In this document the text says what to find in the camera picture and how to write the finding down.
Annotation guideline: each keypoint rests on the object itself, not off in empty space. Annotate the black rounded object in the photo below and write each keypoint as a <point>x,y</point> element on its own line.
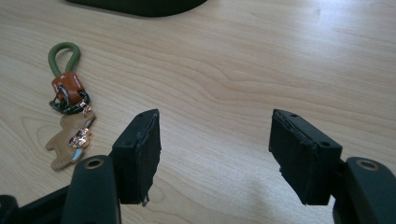
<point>140,6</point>

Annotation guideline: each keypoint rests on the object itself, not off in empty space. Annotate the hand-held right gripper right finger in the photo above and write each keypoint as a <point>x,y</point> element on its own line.
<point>303,161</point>

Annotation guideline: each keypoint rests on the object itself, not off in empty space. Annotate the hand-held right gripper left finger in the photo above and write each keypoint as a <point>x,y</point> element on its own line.
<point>137,161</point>

